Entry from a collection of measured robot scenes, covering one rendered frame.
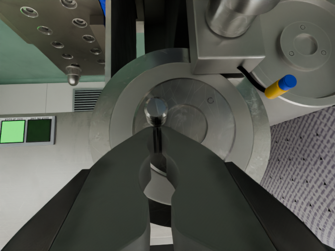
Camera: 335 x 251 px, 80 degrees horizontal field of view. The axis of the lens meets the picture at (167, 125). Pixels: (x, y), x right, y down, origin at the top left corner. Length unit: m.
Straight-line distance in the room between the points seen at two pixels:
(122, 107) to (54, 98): 3.16
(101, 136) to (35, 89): 3.33
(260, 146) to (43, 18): 0.38
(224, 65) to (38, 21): 0.35
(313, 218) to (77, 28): 0.47
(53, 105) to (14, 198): 2.76
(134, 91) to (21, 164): 0.45
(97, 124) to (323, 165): 0.26
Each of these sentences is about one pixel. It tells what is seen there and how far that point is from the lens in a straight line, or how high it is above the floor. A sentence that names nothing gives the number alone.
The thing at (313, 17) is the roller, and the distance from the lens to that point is 0.26.
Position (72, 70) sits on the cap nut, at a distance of 0.56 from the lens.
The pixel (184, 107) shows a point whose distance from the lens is 0.15.
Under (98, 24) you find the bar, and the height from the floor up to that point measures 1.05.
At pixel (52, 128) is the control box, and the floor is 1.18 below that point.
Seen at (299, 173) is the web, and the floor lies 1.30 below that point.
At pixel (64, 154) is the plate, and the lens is 0.54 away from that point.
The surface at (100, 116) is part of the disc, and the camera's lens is 0.17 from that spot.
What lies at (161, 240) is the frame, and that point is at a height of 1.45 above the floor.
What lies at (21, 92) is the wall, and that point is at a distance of 3.58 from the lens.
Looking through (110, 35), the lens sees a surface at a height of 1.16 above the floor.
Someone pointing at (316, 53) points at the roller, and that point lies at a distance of 0.24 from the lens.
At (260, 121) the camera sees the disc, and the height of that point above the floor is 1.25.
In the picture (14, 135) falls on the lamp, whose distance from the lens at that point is 0.59.
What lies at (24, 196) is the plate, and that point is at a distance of 0.58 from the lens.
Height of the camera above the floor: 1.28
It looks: 10 degrees down
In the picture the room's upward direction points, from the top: 177 degrees clockwise
